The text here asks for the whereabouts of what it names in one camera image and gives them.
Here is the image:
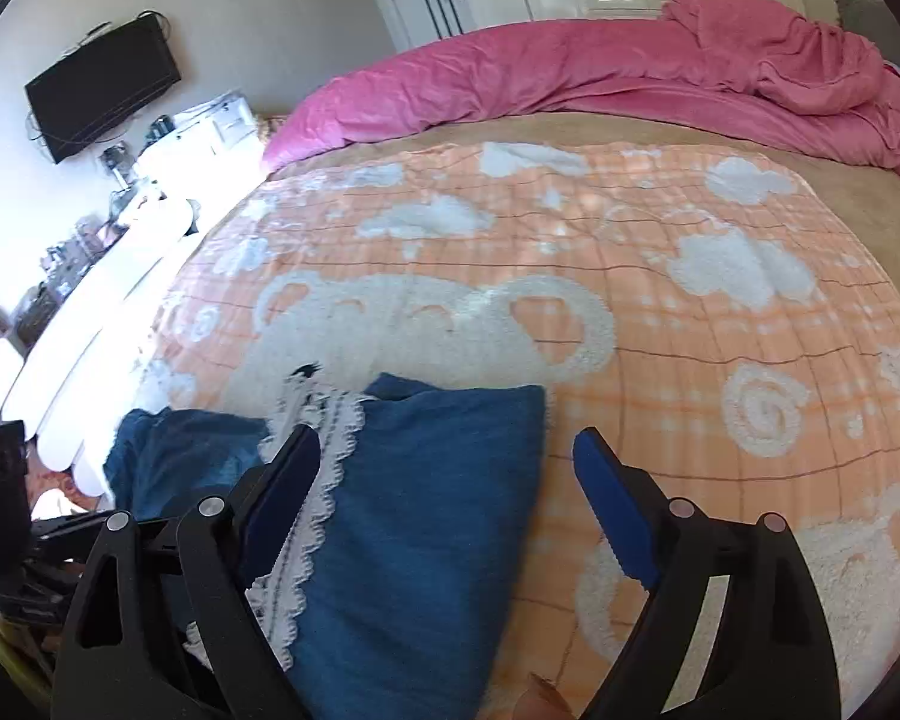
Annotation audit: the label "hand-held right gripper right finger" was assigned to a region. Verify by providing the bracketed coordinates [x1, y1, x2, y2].
[572, 426, 845, 720]

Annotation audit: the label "peach printed blanket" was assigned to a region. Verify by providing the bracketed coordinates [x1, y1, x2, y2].
[131, 141, 900, 720]

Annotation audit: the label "black wall television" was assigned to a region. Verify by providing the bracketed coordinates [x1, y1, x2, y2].
[24, 15, 182, 164]

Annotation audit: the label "blue denim pants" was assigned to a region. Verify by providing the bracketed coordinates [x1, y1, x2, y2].
[103, 371, 548, 720]

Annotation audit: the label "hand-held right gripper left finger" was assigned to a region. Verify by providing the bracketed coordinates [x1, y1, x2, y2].
[51, 424, 323, 720]

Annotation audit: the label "grey quilted headboard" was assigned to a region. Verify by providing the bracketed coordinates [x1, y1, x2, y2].
[832, 0, 897, 42]

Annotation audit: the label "bed with tan sheet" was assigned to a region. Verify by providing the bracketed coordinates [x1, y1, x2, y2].
[266, 112, 900, 301]

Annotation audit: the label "person's right hand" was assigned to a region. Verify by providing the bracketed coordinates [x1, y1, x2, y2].
[514, 673, 575, 720]

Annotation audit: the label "white drawer box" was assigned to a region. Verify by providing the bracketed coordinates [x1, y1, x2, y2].
[195, 90, 260, 151]

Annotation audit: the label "pink duvet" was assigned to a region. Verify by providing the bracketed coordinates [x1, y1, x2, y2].
[261, 0, 900, 192]

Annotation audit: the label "white low cabinet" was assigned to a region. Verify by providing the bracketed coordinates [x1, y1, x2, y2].
[0, 150, 263, 496]

